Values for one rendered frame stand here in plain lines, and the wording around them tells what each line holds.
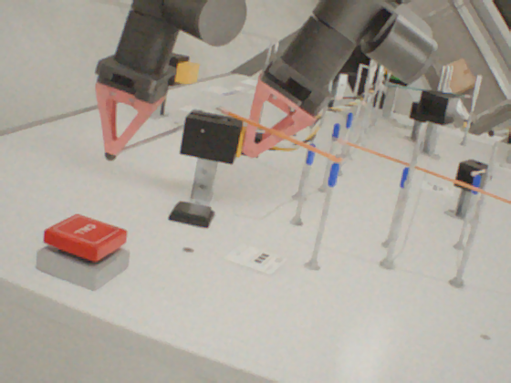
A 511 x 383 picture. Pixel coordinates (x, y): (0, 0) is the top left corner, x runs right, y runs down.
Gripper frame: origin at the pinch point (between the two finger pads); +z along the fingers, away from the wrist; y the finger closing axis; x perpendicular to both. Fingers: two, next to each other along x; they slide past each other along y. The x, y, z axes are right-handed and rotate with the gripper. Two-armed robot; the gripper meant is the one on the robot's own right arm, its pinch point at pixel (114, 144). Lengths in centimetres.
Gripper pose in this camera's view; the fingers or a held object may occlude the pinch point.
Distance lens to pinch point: 78.8
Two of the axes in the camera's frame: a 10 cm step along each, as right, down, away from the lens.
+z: -3.3, 8.9, 3.0
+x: -9.4, -3.5, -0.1
